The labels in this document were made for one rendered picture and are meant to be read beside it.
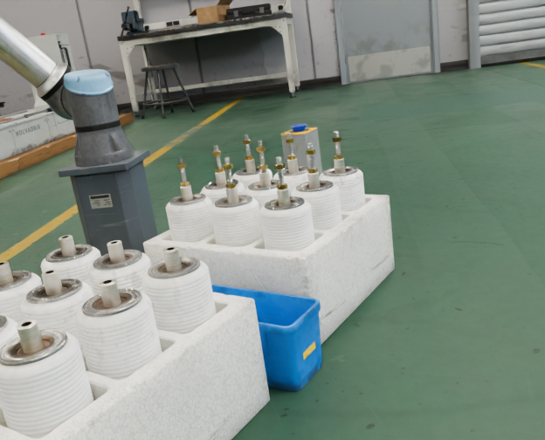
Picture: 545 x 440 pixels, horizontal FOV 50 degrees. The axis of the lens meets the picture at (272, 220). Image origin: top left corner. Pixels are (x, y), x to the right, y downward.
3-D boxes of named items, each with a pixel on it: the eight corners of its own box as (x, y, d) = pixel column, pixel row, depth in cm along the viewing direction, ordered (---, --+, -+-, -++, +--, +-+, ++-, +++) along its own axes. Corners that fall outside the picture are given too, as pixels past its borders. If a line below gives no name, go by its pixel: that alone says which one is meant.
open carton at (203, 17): (203, 26, 598) (200, 2, 592) (239, 21, 583) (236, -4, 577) (189, 27, 572) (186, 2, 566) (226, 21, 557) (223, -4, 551)
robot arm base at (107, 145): (65, 168, 150) (57, 130, 147) (90, 156, 164) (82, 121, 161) (121, 162, 148) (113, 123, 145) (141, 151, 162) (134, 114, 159)
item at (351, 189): (378, 249, 131) (371, 170, 126) (342, 261, 127) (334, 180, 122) (353, 239, 139) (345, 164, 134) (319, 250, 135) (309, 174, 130)
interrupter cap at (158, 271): (137, 278, 84) (136, 272, 84) (173, 257, 90) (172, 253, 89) (176, 284, 80) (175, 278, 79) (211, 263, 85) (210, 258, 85)
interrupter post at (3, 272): (-6, 286, 88) (-12, 265, 87) (9, 279, 90) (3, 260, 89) (3, 288, 87) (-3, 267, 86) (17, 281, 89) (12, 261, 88)
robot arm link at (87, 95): (82, 127, 145) (69, 72, 141) (65, 126, 156) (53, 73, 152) (127, 119, 152) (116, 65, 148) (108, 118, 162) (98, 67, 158)
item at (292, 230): (287, 280, 121) (276, 195, 116) (329, 285, 116) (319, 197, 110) (262, 300, 113) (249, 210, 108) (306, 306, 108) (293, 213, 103)
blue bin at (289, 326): (160, 362, 110) (148, 305, 106) (196, 335, 118) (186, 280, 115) (300, 396, 93) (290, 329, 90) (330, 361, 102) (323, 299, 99)
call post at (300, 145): (294, 249, 158) (279, 134, 149) (307, 240, 164) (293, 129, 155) (318, 251, 154) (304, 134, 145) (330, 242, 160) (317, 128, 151)
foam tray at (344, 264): (158, 319, 127) (141, 242, 122) (257, 255, 158) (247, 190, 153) (316, 351, 106) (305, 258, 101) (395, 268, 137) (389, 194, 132)
